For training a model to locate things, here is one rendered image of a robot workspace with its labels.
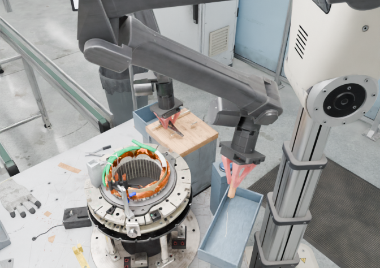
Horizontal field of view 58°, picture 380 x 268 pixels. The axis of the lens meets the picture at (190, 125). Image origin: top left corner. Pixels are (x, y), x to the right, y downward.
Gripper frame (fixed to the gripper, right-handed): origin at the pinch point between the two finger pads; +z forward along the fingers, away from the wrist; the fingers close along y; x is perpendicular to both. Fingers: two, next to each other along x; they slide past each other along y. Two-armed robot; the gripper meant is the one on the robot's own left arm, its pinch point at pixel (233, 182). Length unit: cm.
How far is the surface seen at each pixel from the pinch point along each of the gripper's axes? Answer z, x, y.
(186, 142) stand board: 4.9, 13.4, -36.6
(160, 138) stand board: 5.9, 7.3, -43.6
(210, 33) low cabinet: -30, 152, -198
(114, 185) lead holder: 7.7, -22.0, -19.0
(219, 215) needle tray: 17.0, 9.0, -9.4
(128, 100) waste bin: 31, 66, -176
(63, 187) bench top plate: 39, -14, -75
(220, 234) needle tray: 19.6, 5.5, -4.3
